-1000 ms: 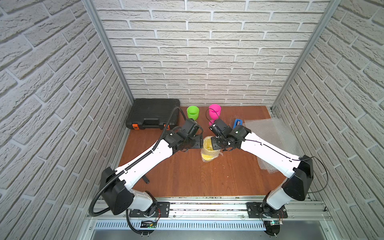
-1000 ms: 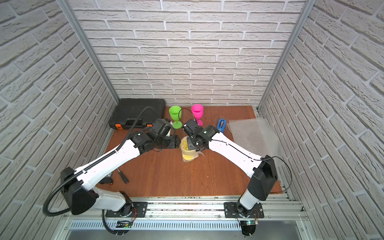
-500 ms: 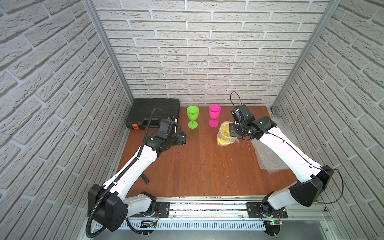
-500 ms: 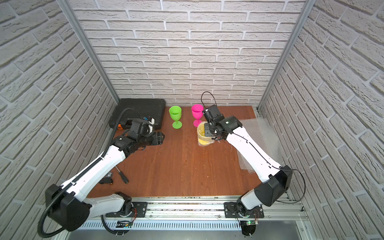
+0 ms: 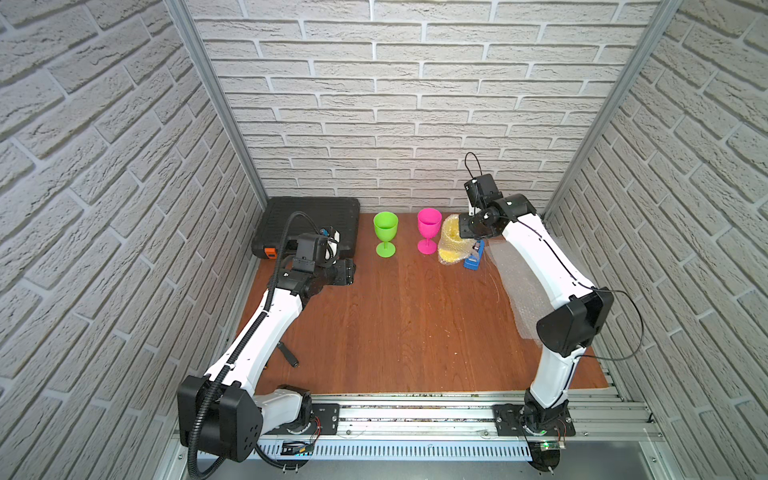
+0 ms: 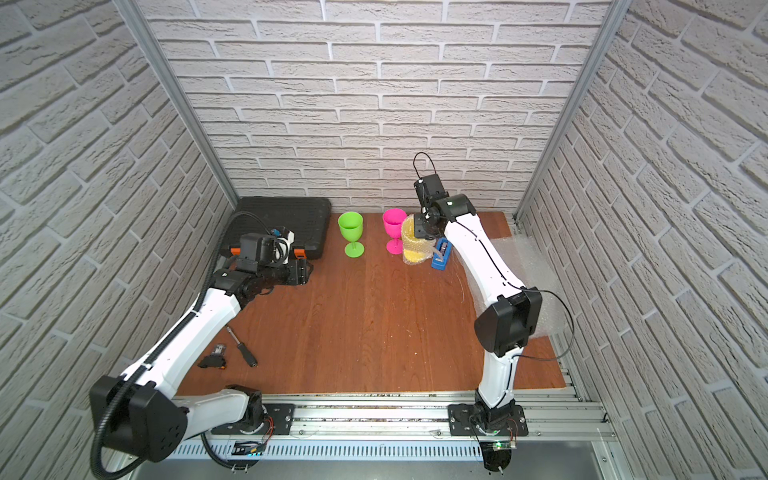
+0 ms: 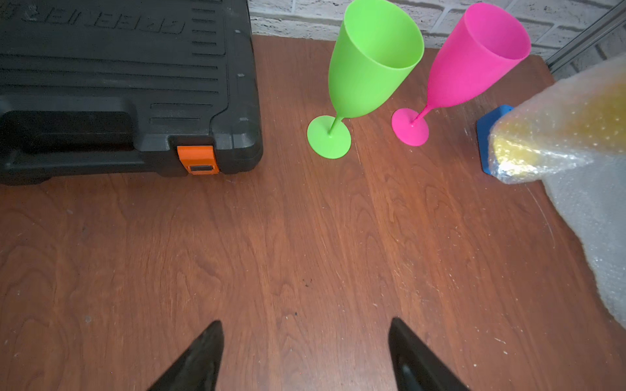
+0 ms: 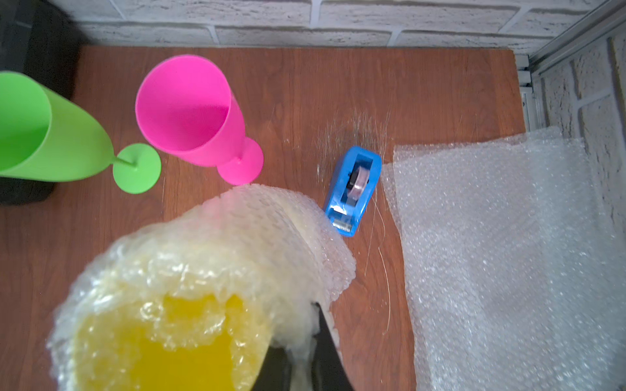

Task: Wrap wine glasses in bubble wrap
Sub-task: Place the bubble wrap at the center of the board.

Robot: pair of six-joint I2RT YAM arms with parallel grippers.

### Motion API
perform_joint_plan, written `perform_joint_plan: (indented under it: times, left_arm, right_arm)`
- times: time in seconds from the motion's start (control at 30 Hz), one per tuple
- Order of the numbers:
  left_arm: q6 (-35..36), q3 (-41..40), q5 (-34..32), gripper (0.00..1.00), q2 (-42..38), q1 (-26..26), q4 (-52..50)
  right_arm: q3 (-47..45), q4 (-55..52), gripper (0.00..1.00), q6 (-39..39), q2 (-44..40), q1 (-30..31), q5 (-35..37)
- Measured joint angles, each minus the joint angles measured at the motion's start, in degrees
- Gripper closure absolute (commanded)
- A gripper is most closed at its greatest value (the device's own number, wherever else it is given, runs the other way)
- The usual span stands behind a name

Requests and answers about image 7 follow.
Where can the black plastic tool case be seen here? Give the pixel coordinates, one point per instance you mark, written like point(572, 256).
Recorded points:
point(105, 87)

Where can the blue tape dispenser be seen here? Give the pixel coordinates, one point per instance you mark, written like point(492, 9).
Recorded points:
point(484, 127)

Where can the pink plastic wine glass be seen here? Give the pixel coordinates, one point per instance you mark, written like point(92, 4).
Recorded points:
point(485, 45)

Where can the bubble wrap sheet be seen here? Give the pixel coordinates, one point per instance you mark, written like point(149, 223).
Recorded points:
point(562, 127)
point(591, 200)

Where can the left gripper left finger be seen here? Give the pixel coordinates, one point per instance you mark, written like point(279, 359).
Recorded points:
point(197, 367)

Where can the yellow plastic wine glass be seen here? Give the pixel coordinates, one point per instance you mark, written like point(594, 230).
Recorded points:
point(587, 127)

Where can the green plastic wine glass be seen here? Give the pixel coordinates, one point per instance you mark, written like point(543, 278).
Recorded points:
point(378, 46)

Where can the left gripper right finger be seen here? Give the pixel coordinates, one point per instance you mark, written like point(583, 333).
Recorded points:
point(415, 366)

